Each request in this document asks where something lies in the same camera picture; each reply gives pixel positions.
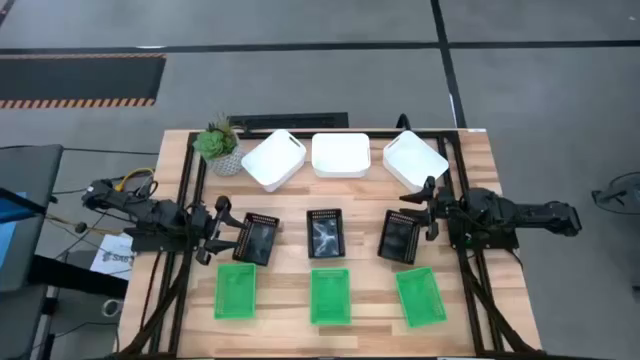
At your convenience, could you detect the black hazard-striped floor mat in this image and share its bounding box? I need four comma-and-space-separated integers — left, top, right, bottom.
0, 53, 168, 110

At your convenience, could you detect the black stand foot bar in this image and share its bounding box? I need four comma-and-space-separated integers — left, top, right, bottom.
27, 253, 130, 300

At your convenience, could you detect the succulent in patterned white pot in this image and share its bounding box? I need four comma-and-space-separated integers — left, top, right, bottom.
192, 113, 247, 177

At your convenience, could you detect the yellow cable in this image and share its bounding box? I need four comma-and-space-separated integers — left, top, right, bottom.
114, 167, 157, 194

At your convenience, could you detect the green slotted plastic basket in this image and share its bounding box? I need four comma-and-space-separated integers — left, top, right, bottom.
394, 266, 449, 330
213, 262, 258, 321
309, 267, 353, 327

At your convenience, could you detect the white plastic basket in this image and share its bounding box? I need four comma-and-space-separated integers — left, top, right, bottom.
240, 128, 308, 194
382, 129, 450, 194
310, 132, 372, 180

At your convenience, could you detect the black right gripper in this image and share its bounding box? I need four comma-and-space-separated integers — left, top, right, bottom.
399, 175, 461, 242

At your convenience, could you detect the black aluminium table frame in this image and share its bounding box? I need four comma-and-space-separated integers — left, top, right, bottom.
119, 127, 546, 359

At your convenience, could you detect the dark grey workstation monitor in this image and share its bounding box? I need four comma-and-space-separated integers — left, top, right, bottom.
0, 144, 65, 294

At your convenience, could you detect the grey tape roll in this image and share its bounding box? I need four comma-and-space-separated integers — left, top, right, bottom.
101, 298, 125, 319

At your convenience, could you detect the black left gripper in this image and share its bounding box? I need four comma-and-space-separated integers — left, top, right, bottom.
189, 195, 249, 267

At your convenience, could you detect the black floor grate strip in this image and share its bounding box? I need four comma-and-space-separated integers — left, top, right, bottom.
227, 112, 350, 130

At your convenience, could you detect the black slotted plastic basket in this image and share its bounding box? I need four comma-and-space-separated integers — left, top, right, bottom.
232, 211, 281, 267
377, 209, 422, 265
305, 207, 347, 260

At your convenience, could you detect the white printed paper sheet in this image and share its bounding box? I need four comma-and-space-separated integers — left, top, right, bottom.
89, 233, 137, 281

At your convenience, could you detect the black floor stand base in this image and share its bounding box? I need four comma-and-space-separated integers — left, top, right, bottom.
591, 171, 640, 217

